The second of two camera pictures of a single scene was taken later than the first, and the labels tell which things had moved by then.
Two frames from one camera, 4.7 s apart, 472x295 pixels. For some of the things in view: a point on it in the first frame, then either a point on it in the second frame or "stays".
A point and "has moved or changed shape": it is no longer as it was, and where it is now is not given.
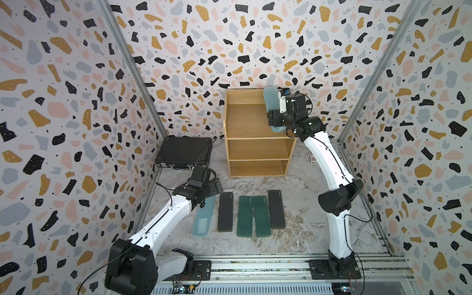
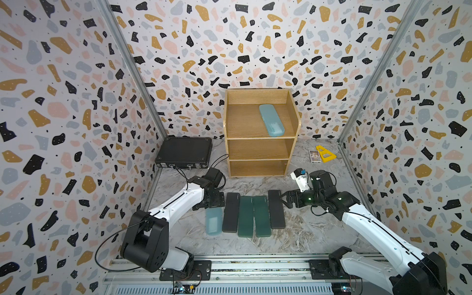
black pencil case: (225, 219) has moved or changed shape
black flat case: (184, 152) stays
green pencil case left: (244, 216) stays
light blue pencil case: (203, 217) → (214, 216)
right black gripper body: (279, 120) → (310, 198)
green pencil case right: (261, 216) stays
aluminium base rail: (286, 275) stays
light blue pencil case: (272, 102) has moved or changed shape
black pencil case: (276, 209) stays
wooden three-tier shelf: (254, 149) stays
